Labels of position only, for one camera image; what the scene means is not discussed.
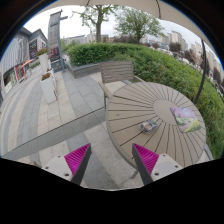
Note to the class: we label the white flower planter box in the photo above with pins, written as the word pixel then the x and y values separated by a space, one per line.
pixel 44 61
pixel 48 88

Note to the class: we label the thin-crowned tree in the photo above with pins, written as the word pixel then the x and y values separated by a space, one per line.
pixel 98 23

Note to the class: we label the grey stone planter wall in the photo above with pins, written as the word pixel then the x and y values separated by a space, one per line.
pixel 83 69

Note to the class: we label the distant apartment buildings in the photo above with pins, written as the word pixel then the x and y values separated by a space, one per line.
pixel 176 38

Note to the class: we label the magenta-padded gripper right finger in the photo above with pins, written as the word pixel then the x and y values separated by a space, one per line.
pixel 146 160

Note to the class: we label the grey storefront building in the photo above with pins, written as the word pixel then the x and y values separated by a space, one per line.
pixel 16 56

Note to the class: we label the beige patio umbrella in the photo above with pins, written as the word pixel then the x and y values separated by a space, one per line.
pixel 173 13

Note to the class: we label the tall grey sign pylon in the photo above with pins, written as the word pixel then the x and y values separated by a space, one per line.
pixel 54 33

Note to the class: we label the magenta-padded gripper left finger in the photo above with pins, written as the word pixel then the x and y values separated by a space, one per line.
pixel 76 159

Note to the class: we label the dense-crowned green tree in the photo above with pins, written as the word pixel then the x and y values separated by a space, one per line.
pixel 138 21

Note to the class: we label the green hedge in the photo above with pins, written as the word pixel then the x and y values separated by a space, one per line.
pixel 150 63

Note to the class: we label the grey slatted outdoor chair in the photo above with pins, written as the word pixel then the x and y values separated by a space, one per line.
pixel 116 71

